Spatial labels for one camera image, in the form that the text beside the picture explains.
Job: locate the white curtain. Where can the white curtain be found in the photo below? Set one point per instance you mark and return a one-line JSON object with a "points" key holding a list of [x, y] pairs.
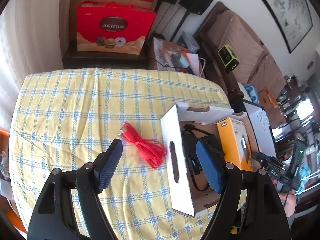
{"points": [[30, 30]]}

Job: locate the light blue plastic item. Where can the light blue plastic item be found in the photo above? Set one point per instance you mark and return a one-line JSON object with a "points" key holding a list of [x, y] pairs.
{"points": [[251, 93]]}

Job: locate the cardboard box of clutter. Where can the cardboard box of clutter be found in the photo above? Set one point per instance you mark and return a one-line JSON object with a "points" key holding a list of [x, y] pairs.
{"points": [[162, 55]]}

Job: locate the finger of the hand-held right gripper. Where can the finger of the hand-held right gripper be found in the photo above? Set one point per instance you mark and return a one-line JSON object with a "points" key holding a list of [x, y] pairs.
{"points": [[270, 159], [261, 165]]}

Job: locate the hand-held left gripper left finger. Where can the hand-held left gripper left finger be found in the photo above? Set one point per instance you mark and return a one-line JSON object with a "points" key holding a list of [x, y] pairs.
{"points": [[110, 165]]}

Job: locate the red chocolate gift box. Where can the red chocolate gift box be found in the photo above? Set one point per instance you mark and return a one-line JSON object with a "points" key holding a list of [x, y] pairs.
{"points": [[112, 30]]}

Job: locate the green portable radio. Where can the green portable radio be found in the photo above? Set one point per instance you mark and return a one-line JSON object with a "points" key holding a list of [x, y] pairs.
{"points": [[228, 57]]}

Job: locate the white cardboard tray box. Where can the white cardboard tray box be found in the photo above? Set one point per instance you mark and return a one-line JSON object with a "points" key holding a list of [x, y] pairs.
{"points": [[172, 127]]}

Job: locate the black speaker stand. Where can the black speaker stand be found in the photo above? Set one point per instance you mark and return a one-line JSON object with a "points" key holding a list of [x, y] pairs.
{"points": [[181, 26], [157, 17]]}

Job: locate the teal cloth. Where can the teal cloth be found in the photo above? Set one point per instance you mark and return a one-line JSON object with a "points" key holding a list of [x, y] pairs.
{"points": [[305, 177]]}

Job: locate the dark wooden stand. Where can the dark wooden stand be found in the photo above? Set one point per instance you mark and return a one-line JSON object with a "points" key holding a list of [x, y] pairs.
{"points": [[100, 60]]}

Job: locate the orange cardboard box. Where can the orange cardboard box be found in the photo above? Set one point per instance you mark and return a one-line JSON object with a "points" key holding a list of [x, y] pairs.
{"points": [[268, 98]]}

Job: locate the blue white carton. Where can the blue white carton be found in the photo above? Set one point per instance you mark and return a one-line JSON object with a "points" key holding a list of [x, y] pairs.
{"points": [[190, 42]]}

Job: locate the person's right hand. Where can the person's right hand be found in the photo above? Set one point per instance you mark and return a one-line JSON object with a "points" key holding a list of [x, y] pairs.
{"points": [[288, 205]]}

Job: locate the brown sofa cushion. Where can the brown sofa cushion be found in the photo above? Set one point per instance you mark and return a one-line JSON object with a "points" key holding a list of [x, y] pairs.
{"points": [[265, 75], [235, 35]]}

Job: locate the cluttered dark cabinet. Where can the cluttered dark cabinet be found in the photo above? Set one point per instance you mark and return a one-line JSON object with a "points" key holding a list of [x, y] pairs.
{"points": [[300, 110]]}

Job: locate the orange white hard drive box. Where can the orange white hard drive box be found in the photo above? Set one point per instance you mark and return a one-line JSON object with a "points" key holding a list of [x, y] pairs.
{"points": [[230, 142]]}

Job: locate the framed ink painting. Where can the framed ink painting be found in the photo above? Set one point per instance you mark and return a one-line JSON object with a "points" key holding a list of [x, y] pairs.
{"points": [[285, 7]]}

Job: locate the brown sofa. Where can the brown sofa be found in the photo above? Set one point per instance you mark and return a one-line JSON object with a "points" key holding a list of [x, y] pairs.
{"points": [[217, 30]]}

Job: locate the yellow plaid tablecloth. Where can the yellow plaid tablecloth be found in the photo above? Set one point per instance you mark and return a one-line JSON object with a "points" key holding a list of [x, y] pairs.
{"points": [[75, 105]]}

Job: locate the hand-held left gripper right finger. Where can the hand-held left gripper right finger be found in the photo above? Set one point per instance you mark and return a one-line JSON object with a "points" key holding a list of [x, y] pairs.
{"points": [[208, 165]]}

